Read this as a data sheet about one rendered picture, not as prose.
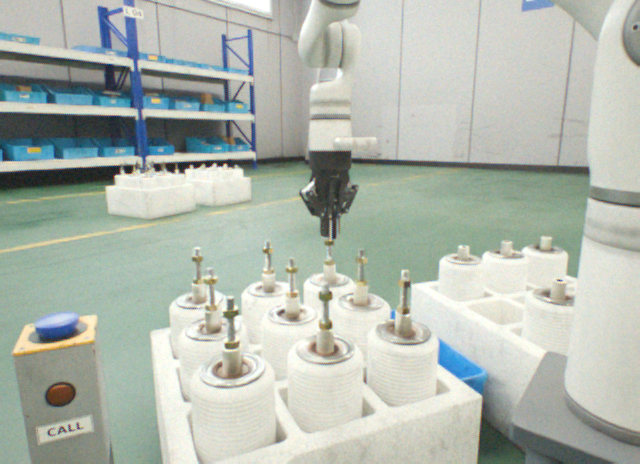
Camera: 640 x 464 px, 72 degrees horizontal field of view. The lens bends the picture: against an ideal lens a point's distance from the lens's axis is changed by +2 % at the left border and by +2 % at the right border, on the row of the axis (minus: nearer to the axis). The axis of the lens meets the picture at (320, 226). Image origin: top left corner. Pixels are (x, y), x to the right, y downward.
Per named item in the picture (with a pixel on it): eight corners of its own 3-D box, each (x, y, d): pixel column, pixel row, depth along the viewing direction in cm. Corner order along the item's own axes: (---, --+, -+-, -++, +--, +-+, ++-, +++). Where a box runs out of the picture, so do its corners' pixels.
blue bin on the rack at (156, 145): (125, 154, 542) (123, 137, 538) (152, 153, 573) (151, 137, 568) (148, 156, 514) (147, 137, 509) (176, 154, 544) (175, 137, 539)
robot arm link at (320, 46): (295, 49, 76) (301, -33, 65) (344, 50, 78) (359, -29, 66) (298, 76, 73) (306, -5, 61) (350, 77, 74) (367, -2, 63)
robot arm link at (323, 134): (342, 152, 68) (342, 110, 66) (296, 150, 76) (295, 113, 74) (380, 150, 74) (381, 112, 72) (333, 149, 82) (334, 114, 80)
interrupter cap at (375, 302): (359, 292, 76) (359, 288, 76) (393, 305, 70) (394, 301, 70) (327, 303, 71) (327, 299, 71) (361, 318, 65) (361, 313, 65)
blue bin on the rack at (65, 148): (40, 158, 470) (38, 138, 465) (77, 156, 500) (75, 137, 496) (62, 159, 441) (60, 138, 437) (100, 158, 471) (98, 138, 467)
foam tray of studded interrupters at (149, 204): (196, 210, 300) (194, 184, 297) (148, 219, 268) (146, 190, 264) (157, 205, 320) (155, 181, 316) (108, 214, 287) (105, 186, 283)
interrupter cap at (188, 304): (172, 298, 73) (172, 294, 73) (217, 291, 77) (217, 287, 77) (179, 314, 67) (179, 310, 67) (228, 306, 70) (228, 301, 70)
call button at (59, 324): (79, 340, 45) (77, 322, 45) (33, 348, 44) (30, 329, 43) (82, 325, 49) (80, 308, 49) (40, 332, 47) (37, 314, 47)
